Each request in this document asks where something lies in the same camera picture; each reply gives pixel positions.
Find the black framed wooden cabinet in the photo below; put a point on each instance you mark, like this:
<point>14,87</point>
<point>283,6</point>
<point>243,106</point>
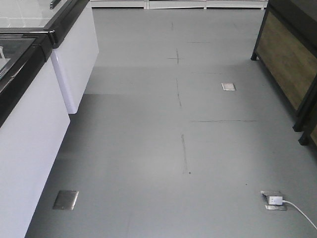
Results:
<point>287,46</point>

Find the white chest freezer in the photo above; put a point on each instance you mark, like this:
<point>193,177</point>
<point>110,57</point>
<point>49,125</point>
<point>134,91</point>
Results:
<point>33,123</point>
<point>69,25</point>

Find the steel floor socket plate far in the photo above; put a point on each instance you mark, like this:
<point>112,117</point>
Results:
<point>228,86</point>

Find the steel floor socket with plug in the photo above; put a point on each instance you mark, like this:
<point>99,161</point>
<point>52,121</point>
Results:
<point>273,200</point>

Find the white chest freezer far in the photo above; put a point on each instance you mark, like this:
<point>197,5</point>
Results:
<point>69,25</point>

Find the steel floor socket plate left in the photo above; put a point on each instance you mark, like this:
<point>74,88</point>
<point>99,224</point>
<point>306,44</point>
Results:
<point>65,200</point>

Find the white chest freezer near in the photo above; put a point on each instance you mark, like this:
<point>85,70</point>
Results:
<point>33,123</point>

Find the steel floor socket plate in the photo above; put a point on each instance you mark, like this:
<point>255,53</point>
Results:
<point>65,200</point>
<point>228,86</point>

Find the white shelf base far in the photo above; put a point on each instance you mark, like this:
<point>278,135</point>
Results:
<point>175,4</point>

